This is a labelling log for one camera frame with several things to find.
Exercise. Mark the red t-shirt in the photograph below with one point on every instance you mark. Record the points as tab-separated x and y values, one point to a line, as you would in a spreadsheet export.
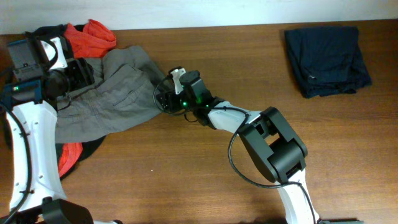
90	40

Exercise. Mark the folded navy garment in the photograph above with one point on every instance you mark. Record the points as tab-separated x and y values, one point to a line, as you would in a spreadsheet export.
326	60

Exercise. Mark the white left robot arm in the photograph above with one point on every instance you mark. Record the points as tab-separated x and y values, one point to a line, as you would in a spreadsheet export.
37	195

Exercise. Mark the black t-shirt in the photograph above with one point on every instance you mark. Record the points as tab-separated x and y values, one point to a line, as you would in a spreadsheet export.
31	68

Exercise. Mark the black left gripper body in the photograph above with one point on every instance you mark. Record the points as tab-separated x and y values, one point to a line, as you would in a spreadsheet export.
78	76

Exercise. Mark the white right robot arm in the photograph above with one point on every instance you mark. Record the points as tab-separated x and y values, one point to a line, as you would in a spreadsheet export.
273	146

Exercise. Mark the grey shorts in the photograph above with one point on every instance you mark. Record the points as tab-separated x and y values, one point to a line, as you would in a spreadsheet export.
119	99

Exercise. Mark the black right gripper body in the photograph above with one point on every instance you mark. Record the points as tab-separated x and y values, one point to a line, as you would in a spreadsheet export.
176	101

